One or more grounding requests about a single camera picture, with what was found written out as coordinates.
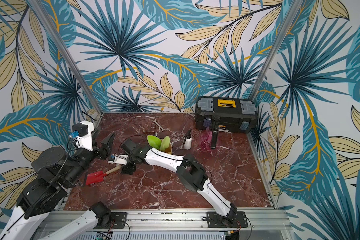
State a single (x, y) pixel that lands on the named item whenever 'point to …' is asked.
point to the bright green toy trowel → (154, 141)
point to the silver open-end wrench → (163, 129)
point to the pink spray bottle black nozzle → (206, 139)
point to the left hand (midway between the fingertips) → (107, 133)
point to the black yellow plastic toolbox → (235, 115)
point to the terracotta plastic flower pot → (169, 149)
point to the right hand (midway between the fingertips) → (111, 179)
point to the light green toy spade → (165, 143)
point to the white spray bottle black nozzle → (187, 142)
